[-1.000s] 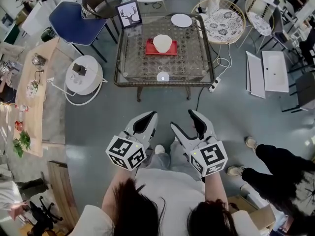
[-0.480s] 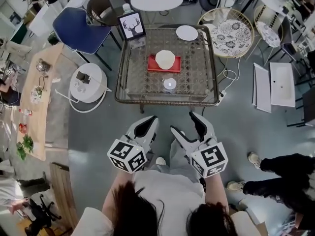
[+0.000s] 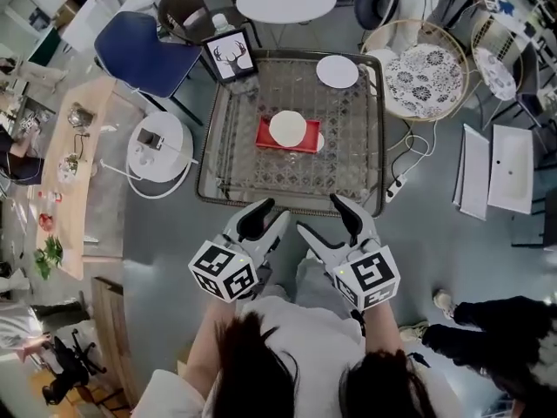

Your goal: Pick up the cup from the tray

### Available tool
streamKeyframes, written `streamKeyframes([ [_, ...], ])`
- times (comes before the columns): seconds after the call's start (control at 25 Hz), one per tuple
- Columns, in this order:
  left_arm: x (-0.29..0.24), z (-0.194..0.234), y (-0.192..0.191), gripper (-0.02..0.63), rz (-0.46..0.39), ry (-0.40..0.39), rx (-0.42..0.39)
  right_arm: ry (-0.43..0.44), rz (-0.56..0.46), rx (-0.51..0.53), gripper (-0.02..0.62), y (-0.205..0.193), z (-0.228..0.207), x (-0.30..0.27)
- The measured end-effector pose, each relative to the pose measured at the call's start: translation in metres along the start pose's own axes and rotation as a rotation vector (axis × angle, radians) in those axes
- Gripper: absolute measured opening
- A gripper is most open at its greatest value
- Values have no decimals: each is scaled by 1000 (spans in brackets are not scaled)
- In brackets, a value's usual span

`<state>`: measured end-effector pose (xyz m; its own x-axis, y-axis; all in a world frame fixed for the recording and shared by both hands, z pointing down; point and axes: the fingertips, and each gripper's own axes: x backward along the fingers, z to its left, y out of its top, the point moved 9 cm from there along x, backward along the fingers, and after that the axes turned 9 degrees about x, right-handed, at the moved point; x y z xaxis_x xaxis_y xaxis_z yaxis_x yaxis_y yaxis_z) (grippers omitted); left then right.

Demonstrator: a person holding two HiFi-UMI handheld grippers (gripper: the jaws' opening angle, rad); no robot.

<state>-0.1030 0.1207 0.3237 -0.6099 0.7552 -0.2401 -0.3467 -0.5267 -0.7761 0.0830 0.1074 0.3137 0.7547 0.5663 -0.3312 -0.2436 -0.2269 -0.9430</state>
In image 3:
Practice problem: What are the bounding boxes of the gold wire round chair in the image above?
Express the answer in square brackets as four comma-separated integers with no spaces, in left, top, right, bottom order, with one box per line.
[470,12,524,103]
[359,18,472,125]

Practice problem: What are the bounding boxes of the white flat panel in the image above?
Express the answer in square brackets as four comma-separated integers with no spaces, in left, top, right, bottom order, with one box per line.
[452,123,493,222]

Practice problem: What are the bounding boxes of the red tray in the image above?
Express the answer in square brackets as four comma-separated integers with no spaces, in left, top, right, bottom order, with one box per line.
[255,116,322,155]

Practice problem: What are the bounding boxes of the brown wicker chair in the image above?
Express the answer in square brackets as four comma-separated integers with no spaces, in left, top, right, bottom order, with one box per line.
[157,0,263,51]

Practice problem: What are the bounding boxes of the glass-topped rattan table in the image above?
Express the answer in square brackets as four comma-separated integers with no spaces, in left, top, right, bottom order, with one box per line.
[195,49,388,219]

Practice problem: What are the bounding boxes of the wooden cabinet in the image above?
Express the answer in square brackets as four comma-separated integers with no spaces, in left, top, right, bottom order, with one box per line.
[90,275,141,409]

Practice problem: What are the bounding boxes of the floral round cushion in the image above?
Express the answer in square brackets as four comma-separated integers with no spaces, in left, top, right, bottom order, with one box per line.
[473,46,518,102]
[384,43,465,119]

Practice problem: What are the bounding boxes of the antler picture frame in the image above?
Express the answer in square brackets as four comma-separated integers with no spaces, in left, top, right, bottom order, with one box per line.
[200,28,259,83]

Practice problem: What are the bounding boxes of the white power strip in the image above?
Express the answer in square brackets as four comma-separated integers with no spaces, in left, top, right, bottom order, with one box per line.
[384,173,409,200]

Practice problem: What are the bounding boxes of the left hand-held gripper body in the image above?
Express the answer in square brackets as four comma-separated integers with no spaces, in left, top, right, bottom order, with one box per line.
[187,216,280,303]

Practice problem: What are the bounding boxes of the white cup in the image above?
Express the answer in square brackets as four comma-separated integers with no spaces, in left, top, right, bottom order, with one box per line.
[269,110,307,149]

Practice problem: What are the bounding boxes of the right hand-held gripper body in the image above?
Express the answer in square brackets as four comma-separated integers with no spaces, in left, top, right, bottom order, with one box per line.
[332,230,402,313]

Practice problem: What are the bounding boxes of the person's right forearm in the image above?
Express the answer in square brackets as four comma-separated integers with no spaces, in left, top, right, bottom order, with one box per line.
[356,306,411,367]

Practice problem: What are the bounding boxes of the black office chair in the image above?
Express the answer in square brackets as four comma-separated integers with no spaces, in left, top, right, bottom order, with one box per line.
[41,327,108,407]

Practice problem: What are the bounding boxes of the white round side table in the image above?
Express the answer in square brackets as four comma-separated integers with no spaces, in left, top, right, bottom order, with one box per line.
[99,111,200,199]

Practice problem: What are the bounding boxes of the clear water bottle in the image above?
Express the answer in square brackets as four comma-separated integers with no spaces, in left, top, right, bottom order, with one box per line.
[211,13,237,35]

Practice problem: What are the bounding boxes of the glass teapot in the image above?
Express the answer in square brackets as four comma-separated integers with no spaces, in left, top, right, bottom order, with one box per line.
[66,102,95,129]

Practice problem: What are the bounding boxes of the white ceramic sink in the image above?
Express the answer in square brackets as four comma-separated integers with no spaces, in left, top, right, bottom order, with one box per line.
[487,124,535,216]

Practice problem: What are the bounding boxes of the white cable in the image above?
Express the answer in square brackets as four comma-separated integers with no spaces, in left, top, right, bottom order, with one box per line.
[386,118,439,178]

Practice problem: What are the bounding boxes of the person's white shirt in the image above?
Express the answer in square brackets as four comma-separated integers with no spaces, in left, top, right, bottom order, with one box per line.
[130,293,463,418]

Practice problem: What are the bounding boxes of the green potted plant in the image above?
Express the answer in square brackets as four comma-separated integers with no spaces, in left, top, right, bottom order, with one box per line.
[32,234,64,281]

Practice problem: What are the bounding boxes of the person's grey trousers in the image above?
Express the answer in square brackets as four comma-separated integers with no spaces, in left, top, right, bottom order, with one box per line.
[255,250,354,320]

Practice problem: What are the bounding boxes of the small brown box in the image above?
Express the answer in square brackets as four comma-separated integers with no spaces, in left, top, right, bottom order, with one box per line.
[137,128,160,149]

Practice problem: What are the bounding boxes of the white plate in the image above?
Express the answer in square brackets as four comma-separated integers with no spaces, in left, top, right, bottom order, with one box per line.
[315,54,361,90]

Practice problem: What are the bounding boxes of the person's left forearm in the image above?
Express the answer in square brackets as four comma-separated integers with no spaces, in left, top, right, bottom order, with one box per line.
[182,293,245,394]

